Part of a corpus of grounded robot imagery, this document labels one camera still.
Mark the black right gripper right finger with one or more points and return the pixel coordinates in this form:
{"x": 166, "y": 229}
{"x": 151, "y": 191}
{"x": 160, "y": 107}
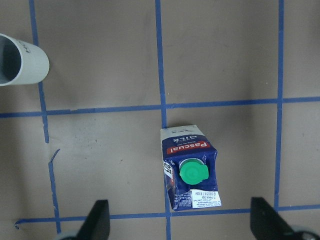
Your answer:
{"x": 266, "y": 223}

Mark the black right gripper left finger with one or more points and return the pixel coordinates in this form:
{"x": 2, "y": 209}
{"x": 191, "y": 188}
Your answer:
{"x": 97, "y": 224}

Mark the blue white milk carton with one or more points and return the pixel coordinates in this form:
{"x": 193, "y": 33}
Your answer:
{"x": 189, "y": 165}

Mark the white grey mug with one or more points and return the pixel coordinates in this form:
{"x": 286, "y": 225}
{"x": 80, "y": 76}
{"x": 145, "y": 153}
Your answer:
{"x": 21, "y": 63}

